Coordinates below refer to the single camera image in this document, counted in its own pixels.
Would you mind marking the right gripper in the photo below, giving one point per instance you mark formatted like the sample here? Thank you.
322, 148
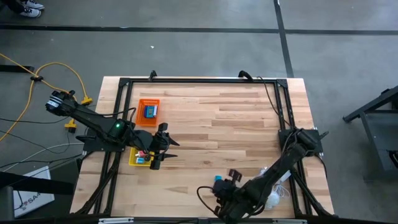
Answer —
236, 202

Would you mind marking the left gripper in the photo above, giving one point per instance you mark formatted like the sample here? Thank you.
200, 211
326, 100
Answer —
163, 127

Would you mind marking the black plug charger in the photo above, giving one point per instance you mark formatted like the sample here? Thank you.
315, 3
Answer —
147, 158

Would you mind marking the pink white plug charger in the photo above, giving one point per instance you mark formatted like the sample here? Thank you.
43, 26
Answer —
141, 153

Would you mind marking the dark blue digital clock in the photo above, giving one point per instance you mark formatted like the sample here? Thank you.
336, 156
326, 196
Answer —
150, 111

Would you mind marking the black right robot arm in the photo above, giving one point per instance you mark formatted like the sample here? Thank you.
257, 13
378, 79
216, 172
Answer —
280, 168

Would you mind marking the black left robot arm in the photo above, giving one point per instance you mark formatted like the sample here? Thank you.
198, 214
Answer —
90, 118

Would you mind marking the blue white plug charger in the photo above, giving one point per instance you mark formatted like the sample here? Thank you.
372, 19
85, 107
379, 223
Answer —
218, 178

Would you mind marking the brass lamp with white bulb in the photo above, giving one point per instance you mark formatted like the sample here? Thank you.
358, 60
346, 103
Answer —
275, 199

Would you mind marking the yellow plastic basket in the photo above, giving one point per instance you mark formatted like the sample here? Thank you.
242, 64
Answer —
133, 162

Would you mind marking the orange plastic basket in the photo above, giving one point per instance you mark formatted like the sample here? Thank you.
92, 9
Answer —
141, 119

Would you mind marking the black curved loop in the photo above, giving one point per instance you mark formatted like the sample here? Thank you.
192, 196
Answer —
152, 74
245, 74

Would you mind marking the yellow plug connector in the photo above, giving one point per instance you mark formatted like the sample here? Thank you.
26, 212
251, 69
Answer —
71, 125

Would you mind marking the black beam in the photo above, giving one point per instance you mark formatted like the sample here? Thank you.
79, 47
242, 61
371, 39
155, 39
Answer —
37, 185

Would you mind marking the white sign board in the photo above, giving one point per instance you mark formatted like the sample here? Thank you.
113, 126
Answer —
34, 193

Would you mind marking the black metal cart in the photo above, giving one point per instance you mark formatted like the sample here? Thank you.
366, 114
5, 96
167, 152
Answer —
377, 140

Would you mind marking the black floor bar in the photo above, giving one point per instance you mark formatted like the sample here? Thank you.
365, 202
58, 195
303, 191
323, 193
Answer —
15, 68

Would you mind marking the pair of sneakers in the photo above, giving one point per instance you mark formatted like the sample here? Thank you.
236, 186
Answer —
29, 12

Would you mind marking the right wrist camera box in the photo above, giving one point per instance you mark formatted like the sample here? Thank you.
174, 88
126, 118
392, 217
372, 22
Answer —
221, 188

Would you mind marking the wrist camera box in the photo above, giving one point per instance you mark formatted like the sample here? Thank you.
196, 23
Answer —
221, 188
149, 142

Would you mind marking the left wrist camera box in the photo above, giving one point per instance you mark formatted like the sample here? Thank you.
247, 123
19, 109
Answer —
149, 142

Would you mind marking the silver bracket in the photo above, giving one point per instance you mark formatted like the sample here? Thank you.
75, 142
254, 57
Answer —
115, 220
289, 221

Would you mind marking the black table frame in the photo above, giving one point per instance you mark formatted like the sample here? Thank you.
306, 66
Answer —
202, 81

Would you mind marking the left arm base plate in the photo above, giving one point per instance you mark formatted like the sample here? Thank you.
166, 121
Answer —
93, 145

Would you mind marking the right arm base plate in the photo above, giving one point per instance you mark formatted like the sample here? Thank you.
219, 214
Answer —
318, 146

